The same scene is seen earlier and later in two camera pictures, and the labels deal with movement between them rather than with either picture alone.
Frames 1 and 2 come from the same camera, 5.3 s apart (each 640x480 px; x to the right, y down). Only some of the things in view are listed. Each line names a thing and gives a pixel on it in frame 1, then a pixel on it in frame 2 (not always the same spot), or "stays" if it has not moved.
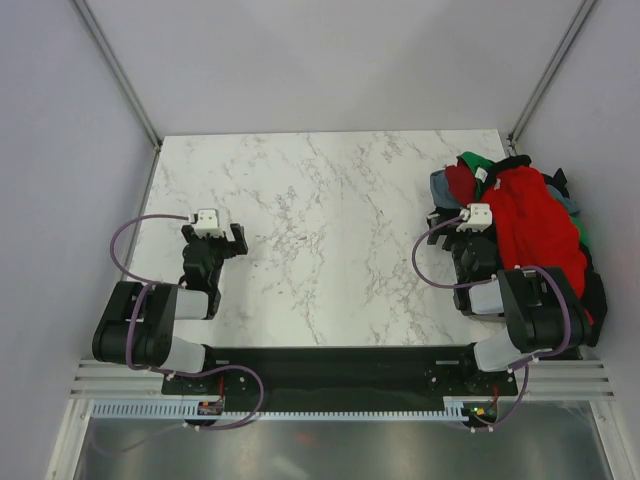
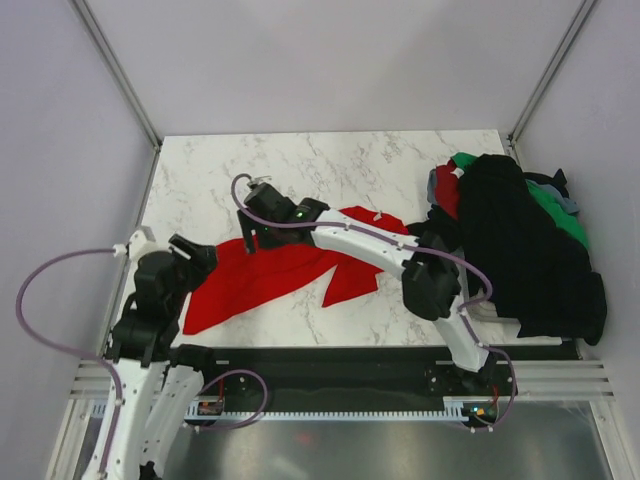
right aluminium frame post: [548, 74] stays
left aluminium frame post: [120, 72] stays
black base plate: [341, 376] stays
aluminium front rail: [576, 377] stays
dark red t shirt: [462, 182] → [447, 190]
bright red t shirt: [533, 228] → [239, 274]
